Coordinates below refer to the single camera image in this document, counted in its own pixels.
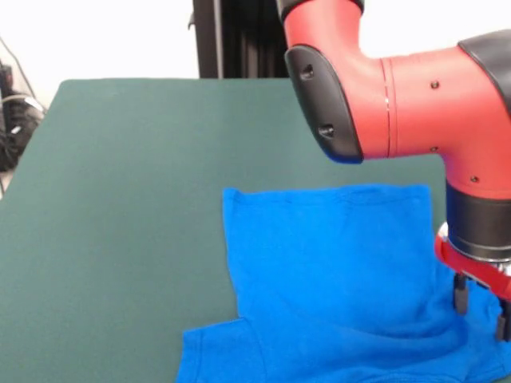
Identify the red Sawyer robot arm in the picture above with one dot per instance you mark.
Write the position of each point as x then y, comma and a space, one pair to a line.
419, 107

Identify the small black box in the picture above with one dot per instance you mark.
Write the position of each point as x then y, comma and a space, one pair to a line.
5, 80

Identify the blue shirt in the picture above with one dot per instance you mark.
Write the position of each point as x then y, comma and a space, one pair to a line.
339, 279

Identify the dark green table cloth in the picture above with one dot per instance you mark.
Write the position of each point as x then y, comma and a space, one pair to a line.
120, 199

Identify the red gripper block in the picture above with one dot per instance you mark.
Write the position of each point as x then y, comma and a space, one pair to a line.
475, 271

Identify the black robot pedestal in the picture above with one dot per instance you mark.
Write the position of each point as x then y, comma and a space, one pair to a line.
239, 40

